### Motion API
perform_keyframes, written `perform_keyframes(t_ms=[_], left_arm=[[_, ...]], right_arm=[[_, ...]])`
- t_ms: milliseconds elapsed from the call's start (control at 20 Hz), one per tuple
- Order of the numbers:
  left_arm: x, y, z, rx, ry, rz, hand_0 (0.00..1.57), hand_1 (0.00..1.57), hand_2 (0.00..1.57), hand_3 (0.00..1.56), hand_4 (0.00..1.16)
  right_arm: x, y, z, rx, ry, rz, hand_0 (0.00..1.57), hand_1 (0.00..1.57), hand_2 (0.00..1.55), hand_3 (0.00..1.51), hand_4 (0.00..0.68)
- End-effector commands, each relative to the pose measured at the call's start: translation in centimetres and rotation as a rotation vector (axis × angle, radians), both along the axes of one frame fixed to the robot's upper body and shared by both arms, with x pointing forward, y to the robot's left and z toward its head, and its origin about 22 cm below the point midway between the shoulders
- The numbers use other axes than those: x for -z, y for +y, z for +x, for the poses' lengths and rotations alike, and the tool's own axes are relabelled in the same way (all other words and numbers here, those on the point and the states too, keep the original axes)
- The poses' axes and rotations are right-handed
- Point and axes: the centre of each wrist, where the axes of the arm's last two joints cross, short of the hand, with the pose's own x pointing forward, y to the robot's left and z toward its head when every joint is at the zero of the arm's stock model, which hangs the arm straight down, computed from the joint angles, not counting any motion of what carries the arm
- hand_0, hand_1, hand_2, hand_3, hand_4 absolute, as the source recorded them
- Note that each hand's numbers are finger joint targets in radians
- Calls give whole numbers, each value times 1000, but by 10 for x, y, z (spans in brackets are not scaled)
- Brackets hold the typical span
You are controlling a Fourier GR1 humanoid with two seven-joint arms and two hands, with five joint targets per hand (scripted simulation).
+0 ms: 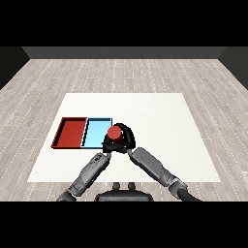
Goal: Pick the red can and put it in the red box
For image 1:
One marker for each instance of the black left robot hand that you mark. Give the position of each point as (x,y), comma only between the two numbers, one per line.
(111,148)

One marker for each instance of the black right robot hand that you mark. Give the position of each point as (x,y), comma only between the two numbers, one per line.
(130,137)

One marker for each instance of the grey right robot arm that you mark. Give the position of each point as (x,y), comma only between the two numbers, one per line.
(155,168)

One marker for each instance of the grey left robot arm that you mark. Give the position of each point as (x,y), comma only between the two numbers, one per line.
(88,176)

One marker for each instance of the small red can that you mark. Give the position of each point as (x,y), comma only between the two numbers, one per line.
(114,133)

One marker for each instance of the light blue shallow open box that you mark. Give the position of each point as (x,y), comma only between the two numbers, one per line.
(95,132)

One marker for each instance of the red shallow open box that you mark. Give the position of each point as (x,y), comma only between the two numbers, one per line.
(69,133)

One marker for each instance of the dark grey robot body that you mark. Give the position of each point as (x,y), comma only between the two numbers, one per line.
(124,195)

